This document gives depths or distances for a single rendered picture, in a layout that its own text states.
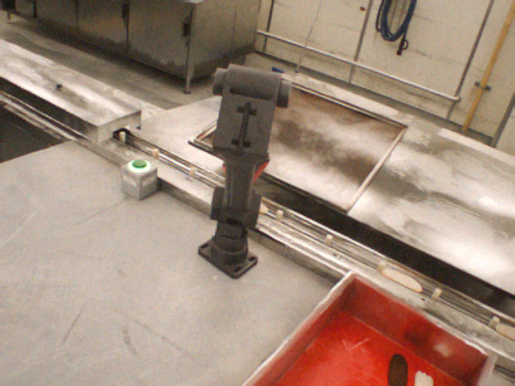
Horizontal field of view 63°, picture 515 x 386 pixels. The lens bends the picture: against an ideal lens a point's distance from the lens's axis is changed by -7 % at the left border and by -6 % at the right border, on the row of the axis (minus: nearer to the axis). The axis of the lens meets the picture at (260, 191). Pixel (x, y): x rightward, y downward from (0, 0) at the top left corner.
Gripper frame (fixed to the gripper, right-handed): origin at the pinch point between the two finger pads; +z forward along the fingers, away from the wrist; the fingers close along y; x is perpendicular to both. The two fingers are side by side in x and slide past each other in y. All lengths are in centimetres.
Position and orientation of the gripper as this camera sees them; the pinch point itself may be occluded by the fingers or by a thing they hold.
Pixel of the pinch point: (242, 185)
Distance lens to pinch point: 113.1
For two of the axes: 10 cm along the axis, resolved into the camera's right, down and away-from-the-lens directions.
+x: 8.4, 3.9, -3.8
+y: -5.1, 3.5, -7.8
